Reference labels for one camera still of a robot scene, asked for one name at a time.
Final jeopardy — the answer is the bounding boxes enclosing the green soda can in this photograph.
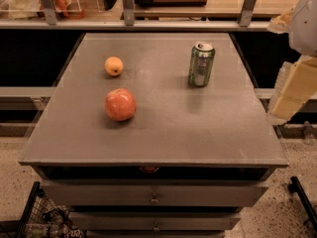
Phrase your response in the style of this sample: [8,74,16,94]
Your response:
[188,42,215,87]

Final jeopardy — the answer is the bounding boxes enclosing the grey drawer cabinet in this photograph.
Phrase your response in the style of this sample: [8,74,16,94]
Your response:
[20,33,288,238]

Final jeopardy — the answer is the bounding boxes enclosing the clear plastic box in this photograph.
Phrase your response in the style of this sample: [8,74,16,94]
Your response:
[0,0,84,20]

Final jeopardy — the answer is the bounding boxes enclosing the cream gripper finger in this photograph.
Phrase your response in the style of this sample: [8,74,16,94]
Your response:
[266,56,317,125]
[266,7,294,34]

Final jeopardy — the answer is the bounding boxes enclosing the black wire basket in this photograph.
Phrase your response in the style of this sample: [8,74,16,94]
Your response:
[0,180,86,238]

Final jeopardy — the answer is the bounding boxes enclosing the black metal frame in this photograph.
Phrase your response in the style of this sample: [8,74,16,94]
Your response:
[288,177,317,232]

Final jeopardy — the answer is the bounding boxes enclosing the red apple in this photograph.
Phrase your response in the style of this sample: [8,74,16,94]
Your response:
[105,88,137,121]

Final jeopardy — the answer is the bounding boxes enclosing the metal shelf rail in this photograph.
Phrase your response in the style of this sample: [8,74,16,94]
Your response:
[0,18,275,32]

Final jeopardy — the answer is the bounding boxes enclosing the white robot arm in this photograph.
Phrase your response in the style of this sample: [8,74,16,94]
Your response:
[266,0,317,125]

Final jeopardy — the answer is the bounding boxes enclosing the small orange fruit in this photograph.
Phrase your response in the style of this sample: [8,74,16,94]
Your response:
[104,57,124,76]

